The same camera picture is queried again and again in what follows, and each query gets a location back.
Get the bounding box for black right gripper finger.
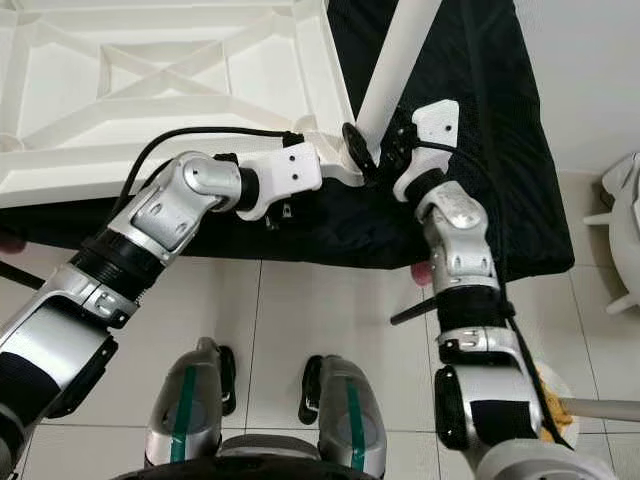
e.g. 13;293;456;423
342;120;379;173

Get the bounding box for white plastic table top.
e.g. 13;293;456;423
0;0;366;209

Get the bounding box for silver robot right leg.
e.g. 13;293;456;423
298;352;389;476

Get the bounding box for silver robot leg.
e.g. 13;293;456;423
145;335;236;466
298;352;389;476

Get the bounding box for silver robot left leg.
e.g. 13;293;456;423
145;335;236;466

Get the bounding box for white plastic furniture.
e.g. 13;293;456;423
582;150;640;316

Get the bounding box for black robot waist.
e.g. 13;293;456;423
110;458;451;480

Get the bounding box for yellow fried snacks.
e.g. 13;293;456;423
535;368;571;441

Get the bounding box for white bowl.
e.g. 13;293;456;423
535;362;581;446

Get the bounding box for grey metal pole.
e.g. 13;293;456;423
560;397;640;421

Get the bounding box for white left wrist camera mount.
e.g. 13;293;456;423
238;140;324;221

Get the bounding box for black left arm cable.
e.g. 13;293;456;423
118;125;306;216

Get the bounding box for black table frame bar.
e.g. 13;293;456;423
0;260;46;291

